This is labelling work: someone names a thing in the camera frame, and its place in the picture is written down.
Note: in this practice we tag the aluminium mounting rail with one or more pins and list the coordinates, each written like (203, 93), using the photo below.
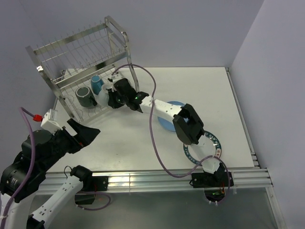
(157, 180)

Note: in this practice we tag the white mug blue handle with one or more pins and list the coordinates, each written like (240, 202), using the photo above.
(96, 84)

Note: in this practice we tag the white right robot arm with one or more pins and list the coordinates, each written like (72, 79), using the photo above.
(188, 128)

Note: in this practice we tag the light blue plate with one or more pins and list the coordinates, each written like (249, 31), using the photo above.
(167, 124)

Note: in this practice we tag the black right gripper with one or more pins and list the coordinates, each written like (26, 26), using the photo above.
(112, 102)

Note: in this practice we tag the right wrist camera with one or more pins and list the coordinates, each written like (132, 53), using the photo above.
(115, 77)

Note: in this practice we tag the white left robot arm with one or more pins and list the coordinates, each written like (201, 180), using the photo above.
(21, 180)

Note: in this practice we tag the black mug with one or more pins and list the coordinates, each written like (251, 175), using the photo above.
(85, 97)

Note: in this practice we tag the white plate green rim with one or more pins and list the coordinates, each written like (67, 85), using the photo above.
(208, 145)

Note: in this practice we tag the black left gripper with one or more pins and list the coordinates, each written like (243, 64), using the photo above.
(85, 135)

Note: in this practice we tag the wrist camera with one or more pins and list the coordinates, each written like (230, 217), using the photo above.
(48, 121)
(115, 77)

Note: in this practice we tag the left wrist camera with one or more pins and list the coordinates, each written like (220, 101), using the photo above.
(48, 121)

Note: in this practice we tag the stainless steel dish rack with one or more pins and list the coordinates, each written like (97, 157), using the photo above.
(68, 63)

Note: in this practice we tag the light grey cup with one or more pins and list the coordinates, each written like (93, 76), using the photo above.
(103, 96)

